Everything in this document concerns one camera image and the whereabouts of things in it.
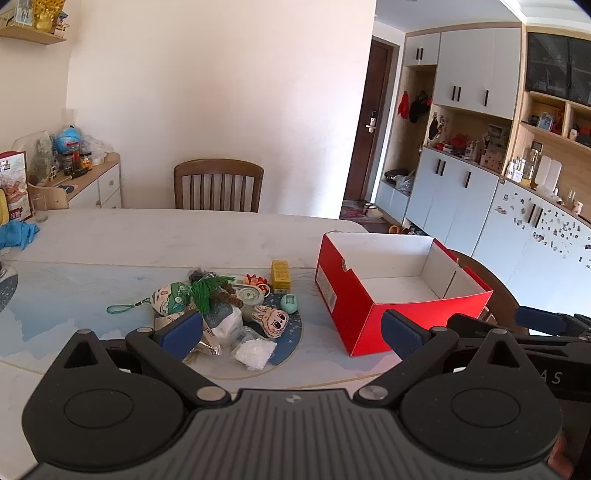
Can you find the blue globe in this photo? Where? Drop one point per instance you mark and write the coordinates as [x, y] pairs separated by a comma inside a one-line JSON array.
[[68, 138]]

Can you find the clear bag white contents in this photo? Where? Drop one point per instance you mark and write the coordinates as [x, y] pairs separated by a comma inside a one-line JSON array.
[[253, 353]]

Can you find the grey plastic bag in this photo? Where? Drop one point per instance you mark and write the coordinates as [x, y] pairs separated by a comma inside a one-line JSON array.
[[406, 182]]

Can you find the dark glass jars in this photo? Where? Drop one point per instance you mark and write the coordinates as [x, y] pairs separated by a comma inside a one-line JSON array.
[[76, 162]]

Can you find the silver foil packet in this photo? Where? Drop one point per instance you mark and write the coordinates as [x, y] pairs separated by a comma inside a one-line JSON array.
[[207, 348]]

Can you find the orange slippers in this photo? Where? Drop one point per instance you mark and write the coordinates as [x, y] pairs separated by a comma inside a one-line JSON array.
[[396, 228]]

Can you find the pale green capsule case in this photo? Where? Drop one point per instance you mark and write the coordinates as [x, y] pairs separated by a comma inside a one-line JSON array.
[[290, 303]]

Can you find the yellow ornament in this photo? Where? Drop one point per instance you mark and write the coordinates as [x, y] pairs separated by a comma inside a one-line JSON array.
[[46, 11]]

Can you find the patterned rug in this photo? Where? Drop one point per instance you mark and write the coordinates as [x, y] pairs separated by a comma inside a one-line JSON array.
[[353, 212]]

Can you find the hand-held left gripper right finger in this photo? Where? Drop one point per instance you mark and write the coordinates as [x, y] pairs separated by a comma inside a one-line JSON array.
[[401, 339]]

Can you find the green white plush pouch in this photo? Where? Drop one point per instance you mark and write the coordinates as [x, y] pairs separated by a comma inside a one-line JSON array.
[[168, 299]]

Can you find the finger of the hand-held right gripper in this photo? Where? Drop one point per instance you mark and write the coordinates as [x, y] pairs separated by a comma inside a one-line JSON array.
[[538, 319], [475, 325]]

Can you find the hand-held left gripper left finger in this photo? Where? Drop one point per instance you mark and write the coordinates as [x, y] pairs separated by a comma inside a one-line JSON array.
[[182, 334]]

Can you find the pale green correction tape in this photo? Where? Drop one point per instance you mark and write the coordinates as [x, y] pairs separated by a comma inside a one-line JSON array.
[[248, 295]]

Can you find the drinking glass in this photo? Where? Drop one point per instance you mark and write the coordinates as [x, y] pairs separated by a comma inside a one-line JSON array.
[[40, 207]]

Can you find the yellow box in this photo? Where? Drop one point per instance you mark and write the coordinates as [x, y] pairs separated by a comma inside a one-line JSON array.
[[280, 276]]

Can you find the white slippers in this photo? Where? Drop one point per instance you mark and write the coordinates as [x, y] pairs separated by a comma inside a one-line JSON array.
[[373, 210]]

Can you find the white sideboard cabinet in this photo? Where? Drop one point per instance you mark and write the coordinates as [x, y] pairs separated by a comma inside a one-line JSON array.
[[104, 184]]

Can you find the grey white tissue pack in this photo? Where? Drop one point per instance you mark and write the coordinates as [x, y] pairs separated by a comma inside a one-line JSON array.
[[226, 325]]

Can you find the wooden wall shelf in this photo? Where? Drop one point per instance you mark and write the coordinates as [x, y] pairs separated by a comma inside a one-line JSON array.
[[32, 33]]

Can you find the red cardboard box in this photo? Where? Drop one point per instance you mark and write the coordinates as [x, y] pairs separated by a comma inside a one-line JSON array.
[[364, 323]]

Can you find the dark brown door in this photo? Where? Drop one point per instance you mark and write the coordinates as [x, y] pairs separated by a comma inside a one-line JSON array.
[[369, 83]]

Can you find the clear plastic bag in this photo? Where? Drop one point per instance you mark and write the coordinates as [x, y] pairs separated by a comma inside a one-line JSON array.
[[98, 147]]

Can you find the green palm tree toy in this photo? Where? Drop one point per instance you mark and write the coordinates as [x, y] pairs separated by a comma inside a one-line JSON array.
[[205, 290]]

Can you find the red white snack box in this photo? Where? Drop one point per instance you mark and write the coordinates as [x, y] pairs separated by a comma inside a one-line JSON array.
[[14, 184]]

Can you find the black hanging bag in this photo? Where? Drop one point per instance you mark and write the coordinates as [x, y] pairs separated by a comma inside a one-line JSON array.
[[419, 108]]

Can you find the blue cloth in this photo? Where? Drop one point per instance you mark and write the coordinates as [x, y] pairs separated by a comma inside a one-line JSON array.
[[18, 233]]

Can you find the yellow packet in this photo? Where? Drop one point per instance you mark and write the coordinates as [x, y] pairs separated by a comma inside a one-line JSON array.
[[2, 207]]

